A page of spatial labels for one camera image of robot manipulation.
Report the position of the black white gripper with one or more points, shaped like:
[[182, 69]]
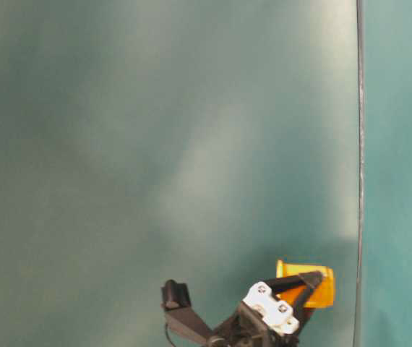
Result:
[[262, 319]]

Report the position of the orange cup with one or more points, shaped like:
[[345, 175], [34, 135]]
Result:
[[324, 295]]

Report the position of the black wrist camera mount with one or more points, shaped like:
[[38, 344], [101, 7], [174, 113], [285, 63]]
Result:
[[180, 317]]

